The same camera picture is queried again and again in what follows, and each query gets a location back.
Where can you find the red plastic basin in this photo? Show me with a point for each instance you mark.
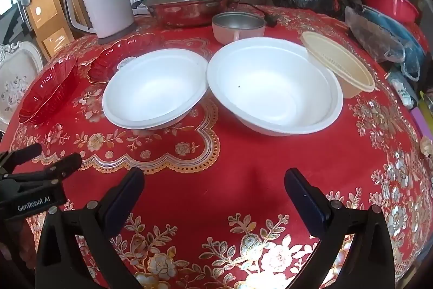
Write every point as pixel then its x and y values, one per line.
pixel 392 4

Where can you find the black power plug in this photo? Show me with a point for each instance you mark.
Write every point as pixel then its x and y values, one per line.
pixel 269 20

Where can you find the white electric kettle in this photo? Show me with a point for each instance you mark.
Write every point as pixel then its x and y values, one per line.
pixel 105 1

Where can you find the red floral tablecloth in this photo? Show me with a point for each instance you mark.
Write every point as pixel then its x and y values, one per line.
pixel 216 167

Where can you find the white carved chair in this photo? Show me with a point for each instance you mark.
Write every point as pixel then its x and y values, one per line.
pixel 18 79

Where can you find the white printed packet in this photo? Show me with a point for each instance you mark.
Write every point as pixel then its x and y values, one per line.
pixel 402 91

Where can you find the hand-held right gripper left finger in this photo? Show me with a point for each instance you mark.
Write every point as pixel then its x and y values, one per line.
pixel 123 197

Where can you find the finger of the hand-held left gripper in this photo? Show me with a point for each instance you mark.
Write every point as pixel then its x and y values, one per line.
pixel 25 152
pixel 64 165

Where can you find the cream plastic bowl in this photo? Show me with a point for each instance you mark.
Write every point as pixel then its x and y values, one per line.
pixel 341 62

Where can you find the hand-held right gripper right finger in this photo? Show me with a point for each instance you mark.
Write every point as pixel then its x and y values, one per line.
pixel 304 204

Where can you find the large white foam bowl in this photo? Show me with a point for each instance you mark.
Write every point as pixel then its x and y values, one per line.
pixel 270 89

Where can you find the red plastic plate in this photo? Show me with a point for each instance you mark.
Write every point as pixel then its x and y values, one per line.
pixel 111 60
pixel 47 92

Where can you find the steel pot with glass lid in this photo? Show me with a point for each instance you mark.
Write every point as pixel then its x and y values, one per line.
pixel 189 9

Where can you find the small white foam bowl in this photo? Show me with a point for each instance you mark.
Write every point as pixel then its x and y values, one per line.
pixel 155 89

